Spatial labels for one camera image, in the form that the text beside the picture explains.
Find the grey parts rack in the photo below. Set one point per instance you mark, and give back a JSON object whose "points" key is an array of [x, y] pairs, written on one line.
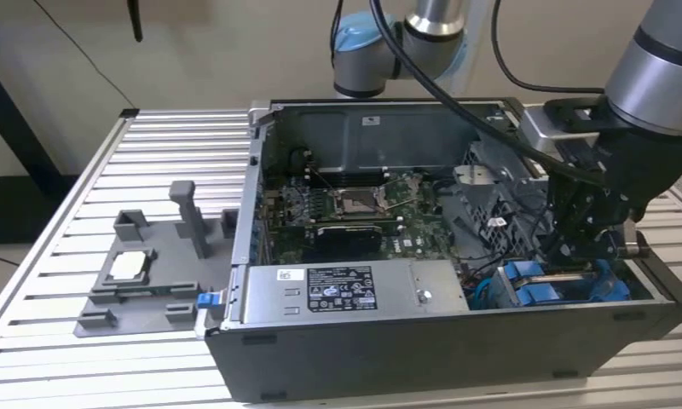
{"points": [[154, 238]]}

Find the black table corner cap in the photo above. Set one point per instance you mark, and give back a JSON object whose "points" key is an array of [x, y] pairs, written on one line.
{"points": [[129, 113]]}

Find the grey disk bay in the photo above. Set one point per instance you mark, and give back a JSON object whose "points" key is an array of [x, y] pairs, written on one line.
{"points": [[640, 283]]}

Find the black desk stand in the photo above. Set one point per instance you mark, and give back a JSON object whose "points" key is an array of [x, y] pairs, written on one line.
{"points": [[18, 204]]}

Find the blue case latch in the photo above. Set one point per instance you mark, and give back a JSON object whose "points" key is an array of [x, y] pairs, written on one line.
{"points": [[206, 299]]}

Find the CPU socket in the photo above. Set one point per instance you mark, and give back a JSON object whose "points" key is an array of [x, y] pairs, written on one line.
{"points": [[356, 200]]}

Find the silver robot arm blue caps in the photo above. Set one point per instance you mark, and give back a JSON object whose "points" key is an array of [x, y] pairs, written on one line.
{"points": [[654, 76]]}

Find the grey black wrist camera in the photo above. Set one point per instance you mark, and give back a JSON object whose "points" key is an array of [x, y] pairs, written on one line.
{"points": [[631, 245]]}

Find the silver CPU chip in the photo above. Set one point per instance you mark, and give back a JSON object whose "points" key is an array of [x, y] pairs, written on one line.
{"points": [[130, 265]]}

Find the black PC case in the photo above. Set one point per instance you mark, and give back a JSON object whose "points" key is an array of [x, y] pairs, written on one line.
{"points": [[376, 353]]}

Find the silver power supply box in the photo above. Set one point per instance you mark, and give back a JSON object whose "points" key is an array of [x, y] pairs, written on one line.
{"points": [[273, 298]]}

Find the green motherboard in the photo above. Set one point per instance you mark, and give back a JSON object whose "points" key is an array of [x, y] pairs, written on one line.
{"points": [[421, 230]]}

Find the hard disk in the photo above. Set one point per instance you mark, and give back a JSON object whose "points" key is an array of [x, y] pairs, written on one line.
{"points": [[537, 295], [532, 271]]}

